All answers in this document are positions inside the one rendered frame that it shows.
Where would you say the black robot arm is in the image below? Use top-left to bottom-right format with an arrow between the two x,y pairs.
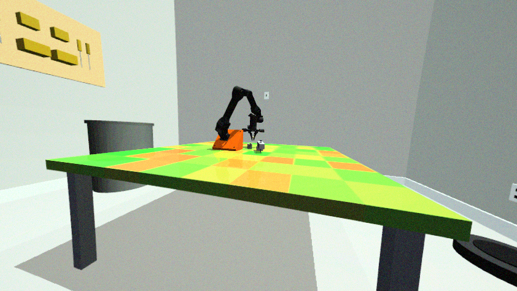
215,86 -> 263,141

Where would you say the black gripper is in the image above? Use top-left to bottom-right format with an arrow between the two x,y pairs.
242,122 -> 265,139

